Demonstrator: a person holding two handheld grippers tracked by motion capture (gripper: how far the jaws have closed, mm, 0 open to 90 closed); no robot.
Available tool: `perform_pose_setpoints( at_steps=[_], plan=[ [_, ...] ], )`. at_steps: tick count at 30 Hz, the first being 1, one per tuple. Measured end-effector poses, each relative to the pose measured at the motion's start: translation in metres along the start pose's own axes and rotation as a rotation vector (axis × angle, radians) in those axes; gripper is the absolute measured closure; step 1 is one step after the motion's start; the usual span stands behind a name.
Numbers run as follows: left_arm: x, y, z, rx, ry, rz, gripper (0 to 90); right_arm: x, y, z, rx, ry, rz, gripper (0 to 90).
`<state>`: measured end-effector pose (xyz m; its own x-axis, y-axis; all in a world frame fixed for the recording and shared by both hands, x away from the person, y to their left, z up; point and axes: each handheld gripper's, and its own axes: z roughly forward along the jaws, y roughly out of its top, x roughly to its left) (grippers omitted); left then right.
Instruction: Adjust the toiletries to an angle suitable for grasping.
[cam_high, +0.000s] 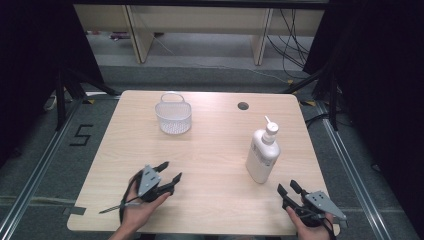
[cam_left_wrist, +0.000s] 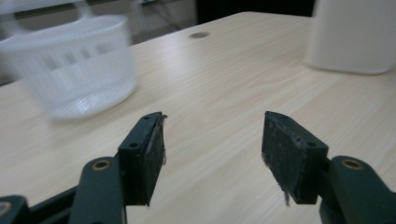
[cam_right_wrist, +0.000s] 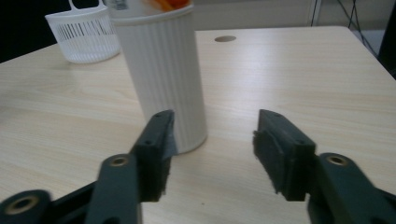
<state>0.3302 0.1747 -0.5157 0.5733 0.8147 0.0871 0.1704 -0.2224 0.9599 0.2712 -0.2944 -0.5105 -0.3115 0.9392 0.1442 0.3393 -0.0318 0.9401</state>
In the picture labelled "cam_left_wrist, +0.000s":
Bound white slotted plastic basket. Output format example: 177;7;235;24
0;2;138;122

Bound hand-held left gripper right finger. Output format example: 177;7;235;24
261;110;331;207

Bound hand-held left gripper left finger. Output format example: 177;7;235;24
117;111;168;207

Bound white pump bottle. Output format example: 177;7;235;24
306;0;396;76

